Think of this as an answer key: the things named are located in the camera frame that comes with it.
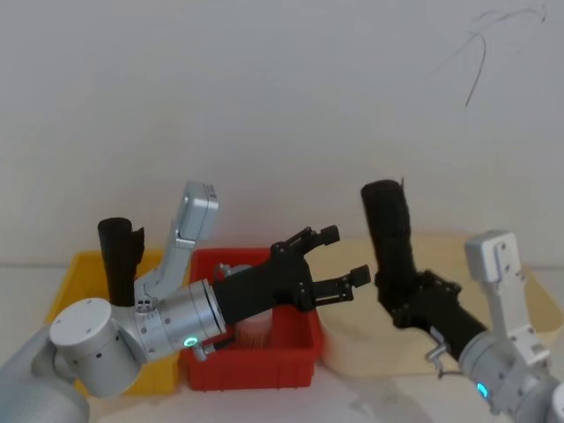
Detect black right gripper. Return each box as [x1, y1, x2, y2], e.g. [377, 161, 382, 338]
[374, 269, 488, 359]

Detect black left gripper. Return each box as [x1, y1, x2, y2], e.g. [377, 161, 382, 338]
[212, 225, 372, 330]

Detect cream plastic bin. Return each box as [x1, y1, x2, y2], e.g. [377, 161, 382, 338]
[317, 232, 557, 379]

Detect red plastic bin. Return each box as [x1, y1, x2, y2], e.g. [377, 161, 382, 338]
[178, 247, 326, 392]

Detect yellow plastic bin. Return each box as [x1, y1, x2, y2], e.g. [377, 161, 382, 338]
[46, 249, 182, 397]

